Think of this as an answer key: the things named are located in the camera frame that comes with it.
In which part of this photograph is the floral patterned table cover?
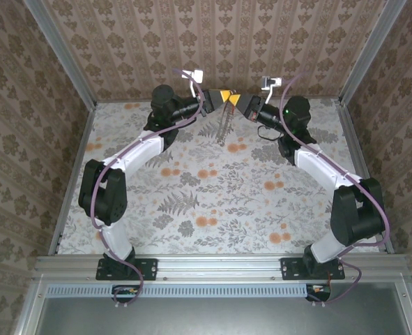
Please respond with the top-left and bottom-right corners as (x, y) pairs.
(57, 98), (381, 255)

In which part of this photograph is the grey metal panel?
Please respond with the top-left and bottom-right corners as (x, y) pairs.
(34, 281), (412, 335)

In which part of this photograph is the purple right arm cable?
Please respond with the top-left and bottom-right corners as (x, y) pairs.
(278, 71), (391, 308)

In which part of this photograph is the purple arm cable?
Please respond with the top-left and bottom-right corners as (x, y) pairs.
(91, 68), (206, 308)
(278, 71), (391, 308)

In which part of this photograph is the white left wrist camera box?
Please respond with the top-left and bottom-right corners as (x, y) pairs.
(181, 68), (205, 98)

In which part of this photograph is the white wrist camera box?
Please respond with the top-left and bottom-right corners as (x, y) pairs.
(260, 76), (283, 104)
(181, 68), (205, 98)

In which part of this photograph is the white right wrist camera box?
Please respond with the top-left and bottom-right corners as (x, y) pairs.
(260, 76), (283, 104)

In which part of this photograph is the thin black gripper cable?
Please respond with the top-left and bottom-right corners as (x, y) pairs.
(257, 124), (284, 141)

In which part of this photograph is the thin aluminium wall rail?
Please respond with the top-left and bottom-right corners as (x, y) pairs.
(96, 96), (341, 104)

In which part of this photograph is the aluminium side rail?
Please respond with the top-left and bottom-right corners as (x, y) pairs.
(334, 99), (395, 254)
(47, 103), (98, 255)

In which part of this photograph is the aluminium corner post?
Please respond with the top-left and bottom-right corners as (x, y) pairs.
(23, 0), (98, 110)
(338, 0), (407, 106)

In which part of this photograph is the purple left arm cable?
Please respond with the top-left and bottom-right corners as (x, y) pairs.
(91, 68), (206, 308)

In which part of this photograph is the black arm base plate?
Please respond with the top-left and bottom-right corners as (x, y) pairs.
(280, 257), (346, 281)
(96, 257), (158, 281)

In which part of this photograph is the long aluminium mounting rail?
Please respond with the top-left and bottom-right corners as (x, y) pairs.
(33, 253), (411, 282)

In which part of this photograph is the connector with coloured wires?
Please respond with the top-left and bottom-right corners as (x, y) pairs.
(305, 284), (332, 303)
(112, 284), (141, 304)

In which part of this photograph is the grey slotted cable duct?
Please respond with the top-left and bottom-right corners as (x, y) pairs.
(47, 283), (332, 299)

